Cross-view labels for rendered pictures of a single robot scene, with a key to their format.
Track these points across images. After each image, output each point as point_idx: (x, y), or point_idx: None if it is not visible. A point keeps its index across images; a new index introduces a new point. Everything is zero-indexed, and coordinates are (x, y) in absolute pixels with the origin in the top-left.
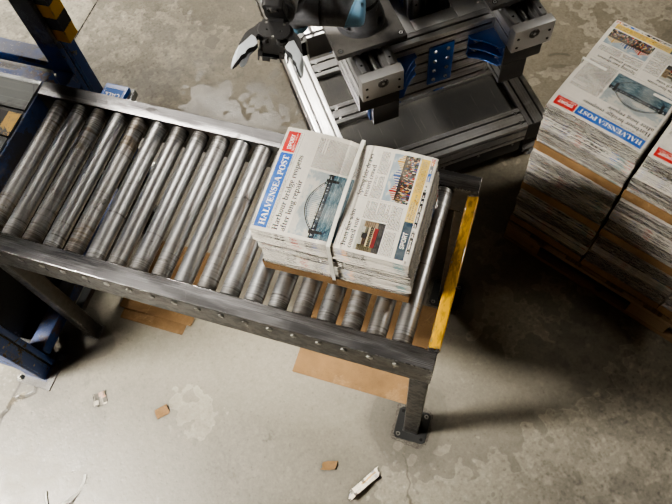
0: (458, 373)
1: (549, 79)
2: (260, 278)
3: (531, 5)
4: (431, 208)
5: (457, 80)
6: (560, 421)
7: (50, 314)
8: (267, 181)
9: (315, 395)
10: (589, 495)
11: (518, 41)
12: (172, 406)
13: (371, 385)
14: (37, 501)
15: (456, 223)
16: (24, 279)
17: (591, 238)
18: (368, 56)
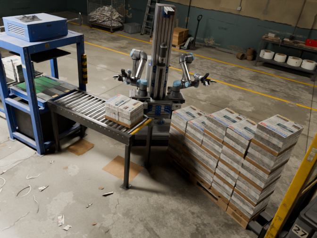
0: (142, 180)
1: None
2: (103, 119)
3: (178, 102)
4: (140, 113)
5: (162, 117)
6: (163, 195)
7: (50, 140)
8: (111, 98)
9: (104, 174)
10: (164, 211)
11: (173, 106)
12: (68, 167)
13: (119, 176)
14: (24, 175)
15: (148, 131)
16: (54, 118)
17: (181, 152)
18: (142, 101)
